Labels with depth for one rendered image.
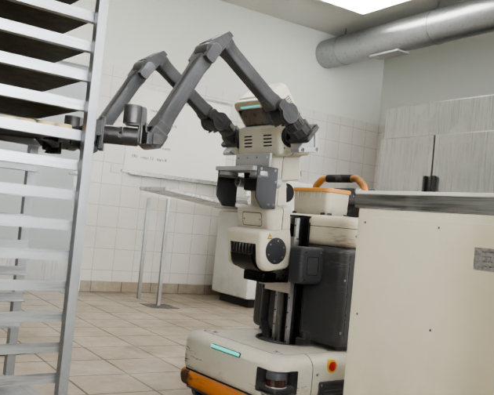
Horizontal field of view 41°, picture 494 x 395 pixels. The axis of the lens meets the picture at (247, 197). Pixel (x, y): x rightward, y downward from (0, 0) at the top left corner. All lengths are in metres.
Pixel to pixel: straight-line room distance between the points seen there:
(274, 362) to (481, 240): 0.89
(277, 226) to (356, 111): 5.49
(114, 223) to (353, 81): 3.36
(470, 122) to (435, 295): 4.19
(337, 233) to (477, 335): 0.85
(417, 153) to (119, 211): 2.85
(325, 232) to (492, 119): 3.54
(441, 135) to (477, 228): 4.32
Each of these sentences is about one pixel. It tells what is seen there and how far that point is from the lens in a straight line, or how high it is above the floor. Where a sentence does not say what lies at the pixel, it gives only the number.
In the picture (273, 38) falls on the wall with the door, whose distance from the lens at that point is 7.38.
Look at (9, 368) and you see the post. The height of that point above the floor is 0.17.
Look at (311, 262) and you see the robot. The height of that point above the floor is 0.62.
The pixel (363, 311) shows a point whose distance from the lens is 2.30.
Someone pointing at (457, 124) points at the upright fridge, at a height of 1.82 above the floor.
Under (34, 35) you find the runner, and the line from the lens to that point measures 2.04.
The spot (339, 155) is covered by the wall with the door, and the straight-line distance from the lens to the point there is 7.80.
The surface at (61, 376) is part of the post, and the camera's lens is 2.08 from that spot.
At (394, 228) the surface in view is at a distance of 2.22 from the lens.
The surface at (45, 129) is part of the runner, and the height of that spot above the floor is 0.96.
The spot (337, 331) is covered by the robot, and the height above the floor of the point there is 0.36.
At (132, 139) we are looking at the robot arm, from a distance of 2.08.
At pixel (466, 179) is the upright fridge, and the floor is 1.32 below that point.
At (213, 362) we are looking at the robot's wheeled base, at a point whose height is 0.19.
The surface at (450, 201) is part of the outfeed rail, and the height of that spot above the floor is 0.87.
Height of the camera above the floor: 0.74
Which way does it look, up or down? 2 degrees up
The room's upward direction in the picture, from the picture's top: 5 degrees clockwise
